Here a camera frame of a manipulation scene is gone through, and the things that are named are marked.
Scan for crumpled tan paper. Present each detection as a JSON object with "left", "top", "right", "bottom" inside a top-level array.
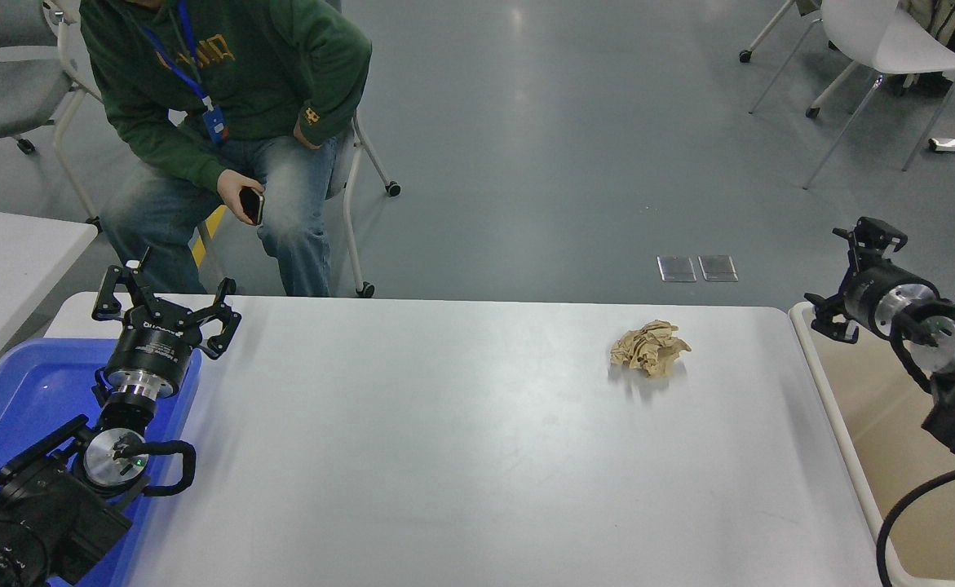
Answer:
[{"left": 610, "top": 320, "right": 692, "bottom": 378}]

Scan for person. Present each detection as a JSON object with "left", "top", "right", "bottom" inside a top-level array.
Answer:
[
  {"left": 875, "top": 0, "right": 955, "bottom": 96},
  {"left": 79, "top": 0, "right": 373, "bottom": 298}
]

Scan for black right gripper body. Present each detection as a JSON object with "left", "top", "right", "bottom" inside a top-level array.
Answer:
[{"left": 842, "top": 263, "right": 940, "bottom": 340}]

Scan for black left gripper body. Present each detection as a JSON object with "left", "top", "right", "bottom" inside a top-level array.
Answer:
[{"left": 106, "top": 320, "right": 201, "bottom": 391}]

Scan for person's right hand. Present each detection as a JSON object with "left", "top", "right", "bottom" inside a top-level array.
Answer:
[{"left": 216, "top": 167, "right": 266, "bottom": 225}]

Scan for blue id badge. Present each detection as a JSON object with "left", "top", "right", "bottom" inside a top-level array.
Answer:
[{"left": 201, "top": 108, "right": 232, "bottom": 146}]

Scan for large pale bin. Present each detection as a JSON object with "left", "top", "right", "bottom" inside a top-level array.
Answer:
[{"left": 789, "top": 301, "right": 955, "bottom": 587}]

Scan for grey office chair white armrests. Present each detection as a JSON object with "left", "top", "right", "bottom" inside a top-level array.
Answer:
[{"left": 192, "top": 0, "right": 402, "bottom": 299}]

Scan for white chair thin metal legs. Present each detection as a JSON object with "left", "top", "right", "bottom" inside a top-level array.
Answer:
[{"left": 749, "top": 0, "right": 955, "bottom": 190}]

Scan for white chair legs with casters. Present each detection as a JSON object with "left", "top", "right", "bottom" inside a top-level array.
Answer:
[{"left": 738, "top": 0, "right": 865, "bottom": 120}]

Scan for white side table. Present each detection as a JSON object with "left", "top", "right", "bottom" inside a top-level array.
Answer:
[{"left": 0, "top": 205, "right": 99, "bottom": 392}]

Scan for blue plastic tray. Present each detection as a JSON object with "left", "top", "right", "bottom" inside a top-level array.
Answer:
[{"left": 0, "top": 338, "right": 203, "bottom": 587}]

